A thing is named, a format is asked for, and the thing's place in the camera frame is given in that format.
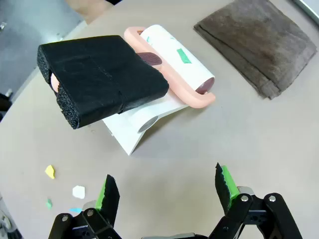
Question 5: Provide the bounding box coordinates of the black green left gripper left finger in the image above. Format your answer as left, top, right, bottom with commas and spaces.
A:
48, 174, 123, 239

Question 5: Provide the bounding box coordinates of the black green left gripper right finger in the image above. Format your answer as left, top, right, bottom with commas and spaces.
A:
208, 162, 304, 239

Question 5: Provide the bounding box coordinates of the brown microfibre cloth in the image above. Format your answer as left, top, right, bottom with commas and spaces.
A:
193, 0, 318, 100

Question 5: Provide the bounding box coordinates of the white paper scrap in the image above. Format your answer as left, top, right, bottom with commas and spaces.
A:
72, 185, 86, 199

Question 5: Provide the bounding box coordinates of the yellow paper scrap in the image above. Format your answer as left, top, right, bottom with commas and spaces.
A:
44, 164, 56, 179

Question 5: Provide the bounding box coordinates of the white lint roller stand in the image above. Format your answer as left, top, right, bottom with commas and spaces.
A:
102, 92, 190, 156

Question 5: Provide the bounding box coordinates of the black foam grip block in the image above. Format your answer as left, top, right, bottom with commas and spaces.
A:
36, 35, 170, 129

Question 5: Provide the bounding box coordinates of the pink lint roller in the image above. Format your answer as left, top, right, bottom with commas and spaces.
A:
49, 24, 216, 109

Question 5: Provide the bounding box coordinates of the white plastic tray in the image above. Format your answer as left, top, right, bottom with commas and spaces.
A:
293, 0, 319, 18

